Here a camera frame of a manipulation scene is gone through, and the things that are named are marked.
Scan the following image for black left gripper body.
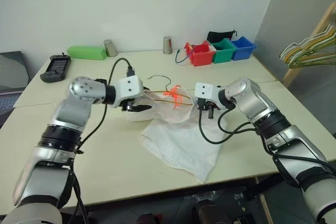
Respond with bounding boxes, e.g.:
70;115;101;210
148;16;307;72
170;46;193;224
119;97;144;112

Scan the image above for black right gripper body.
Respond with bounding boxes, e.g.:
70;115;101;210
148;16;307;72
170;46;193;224
203;100;221;120

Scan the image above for yellow wire hanger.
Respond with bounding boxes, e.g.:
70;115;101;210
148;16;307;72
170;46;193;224
147;74;194;109

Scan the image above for white shorts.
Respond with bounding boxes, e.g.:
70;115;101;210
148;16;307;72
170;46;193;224
129;85;222;184

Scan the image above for steel cup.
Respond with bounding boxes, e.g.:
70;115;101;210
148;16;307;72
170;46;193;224
102;39;119;58
162;35;173;55

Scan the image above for red plastic bin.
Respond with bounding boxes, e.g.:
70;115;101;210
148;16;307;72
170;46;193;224
184;41;213;67

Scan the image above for green plastic bin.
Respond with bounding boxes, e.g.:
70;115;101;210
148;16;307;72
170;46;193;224
211;38;237;64

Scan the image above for blue plastic bin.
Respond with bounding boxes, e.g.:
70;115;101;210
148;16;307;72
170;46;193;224
230;36;257;61

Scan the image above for green rectangular box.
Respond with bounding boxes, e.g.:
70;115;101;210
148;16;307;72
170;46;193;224
66;45;107;61

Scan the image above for black handheld controller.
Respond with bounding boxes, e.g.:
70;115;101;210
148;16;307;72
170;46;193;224
39;54;72;84

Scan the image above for dark rounded shape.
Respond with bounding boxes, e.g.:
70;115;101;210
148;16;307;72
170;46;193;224
195;198;219;224

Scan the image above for wooden table leg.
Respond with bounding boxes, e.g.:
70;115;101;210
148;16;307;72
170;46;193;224
258;194;271;224

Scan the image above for dark laptop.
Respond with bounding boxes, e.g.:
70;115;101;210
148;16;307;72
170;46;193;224
0;50;31;128

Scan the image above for wooden clothes rack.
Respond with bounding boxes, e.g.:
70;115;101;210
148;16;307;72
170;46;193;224
281;1;336;89

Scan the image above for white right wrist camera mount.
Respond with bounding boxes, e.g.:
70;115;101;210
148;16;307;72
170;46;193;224
194;82;222;103

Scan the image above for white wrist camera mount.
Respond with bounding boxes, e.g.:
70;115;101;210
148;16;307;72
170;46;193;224
194;82;222;103
113;74;144;108

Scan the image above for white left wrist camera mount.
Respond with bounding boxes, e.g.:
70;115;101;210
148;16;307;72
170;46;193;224
113;74;144;108

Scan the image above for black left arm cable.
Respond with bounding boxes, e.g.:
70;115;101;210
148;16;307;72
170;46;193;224
68;57;136;224

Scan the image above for blue cable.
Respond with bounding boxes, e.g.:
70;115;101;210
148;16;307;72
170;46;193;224
175;48;191;65

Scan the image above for black drawstring pouch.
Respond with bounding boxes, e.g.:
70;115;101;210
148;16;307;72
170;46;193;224
206;30;238;44

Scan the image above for bunch of wire hangers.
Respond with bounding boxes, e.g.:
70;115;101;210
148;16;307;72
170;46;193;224
279;11;336;70

